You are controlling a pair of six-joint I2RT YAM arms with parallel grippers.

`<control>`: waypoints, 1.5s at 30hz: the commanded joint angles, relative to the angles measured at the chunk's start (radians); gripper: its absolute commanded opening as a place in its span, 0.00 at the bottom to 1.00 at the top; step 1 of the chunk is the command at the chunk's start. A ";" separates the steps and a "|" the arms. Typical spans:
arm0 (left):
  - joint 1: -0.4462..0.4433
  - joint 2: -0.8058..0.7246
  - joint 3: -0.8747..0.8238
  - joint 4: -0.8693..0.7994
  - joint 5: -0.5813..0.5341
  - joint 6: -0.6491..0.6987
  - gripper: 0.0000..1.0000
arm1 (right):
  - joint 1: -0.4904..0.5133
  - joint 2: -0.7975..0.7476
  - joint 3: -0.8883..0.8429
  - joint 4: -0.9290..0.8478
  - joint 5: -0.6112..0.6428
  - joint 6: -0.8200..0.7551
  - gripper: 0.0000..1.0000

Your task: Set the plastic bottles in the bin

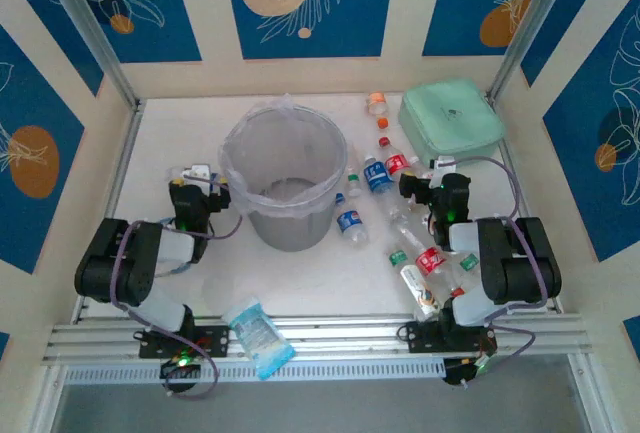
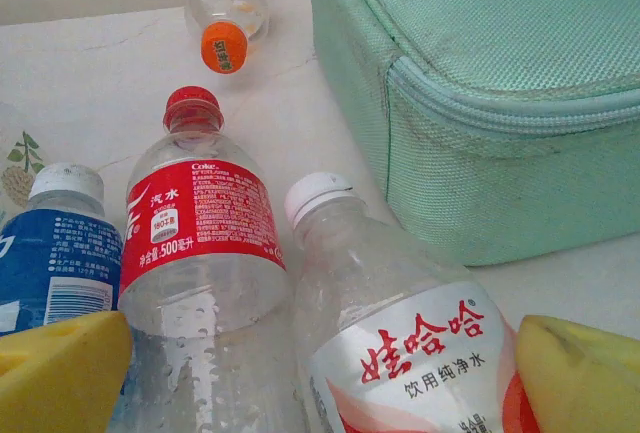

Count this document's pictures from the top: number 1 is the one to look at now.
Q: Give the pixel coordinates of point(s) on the clear bottle red label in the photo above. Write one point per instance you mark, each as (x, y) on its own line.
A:
(430, 260)
(396, 163)

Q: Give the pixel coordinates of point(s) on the blue-label bottle white cap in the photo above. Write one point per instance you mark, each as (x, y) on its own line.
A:
(377, 176)

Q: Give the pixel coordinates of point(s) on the blue-capped Pepsi bottle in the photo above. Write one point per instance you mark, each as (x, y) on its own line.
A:
(349, 221)

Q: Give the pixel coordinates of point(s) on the grey mesh waste bin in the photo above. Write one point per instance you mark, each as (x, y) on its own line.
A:
(287, 233)

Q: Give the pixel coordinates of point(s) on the clear plastic bin liner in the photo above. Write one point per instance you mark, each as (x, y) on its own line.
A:
(295, 213)

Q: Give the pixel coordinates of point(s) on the clear bottle bird label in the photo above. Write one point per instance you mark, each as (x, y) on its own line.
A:
(417, 285)

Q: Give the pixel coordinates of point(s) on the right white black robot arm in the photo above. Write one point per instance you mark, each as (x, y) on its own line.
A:
(520, 263)

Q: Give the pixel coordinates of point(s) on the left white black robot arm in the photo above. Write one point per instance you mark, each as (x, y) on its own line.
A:
(110, 263)

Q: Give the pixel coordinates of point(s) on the small bottle green neck label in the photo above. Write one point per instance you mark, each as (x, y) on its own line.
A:
(354, 184)

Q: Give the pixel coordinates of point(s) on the mint green zip case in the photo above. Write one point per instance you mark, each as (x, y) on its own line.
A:
(450, 123)

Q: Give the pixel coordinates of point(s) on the small orange-capped bottle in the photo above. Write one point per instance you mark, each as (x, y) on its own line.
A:
(376, 103)

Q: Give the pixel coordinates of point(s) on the blue wet wipes pack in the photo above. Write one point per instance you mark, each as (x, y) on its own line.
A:
(257, 335)

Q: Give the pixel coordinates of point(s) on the black controller board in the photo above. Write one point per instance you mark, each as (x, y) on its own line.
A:
(180, 367)
(462, 370)

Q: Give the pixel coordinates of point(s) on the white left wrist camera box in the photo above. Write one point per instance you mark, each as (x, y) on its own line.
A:
(196, 171)

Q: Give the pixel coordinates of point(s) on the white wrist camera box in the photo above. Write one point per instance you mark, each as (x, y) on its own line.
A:
(442, 163)
(196, 171)

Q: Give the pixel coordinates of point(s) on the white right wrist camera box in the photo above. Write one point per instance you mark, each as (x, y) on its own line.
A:
(442, 163)

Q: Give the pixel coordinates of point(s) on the aluminium side rail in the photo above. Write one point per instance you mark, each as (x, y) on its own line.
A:
(125, 153)
(506, 148)

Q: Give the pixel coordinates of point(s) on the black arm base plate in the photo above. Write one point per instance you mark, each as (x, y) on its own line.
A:
(212, 340)
(425, 338)

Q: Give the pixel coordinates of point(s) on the aluminium profile rail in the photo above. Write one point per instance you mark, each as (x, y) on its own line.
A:
(350, 333)

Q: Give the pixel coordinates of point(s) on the aluminium frame post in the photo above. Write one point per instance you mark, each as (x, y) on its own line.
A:
(90, 28)
(530, 28)

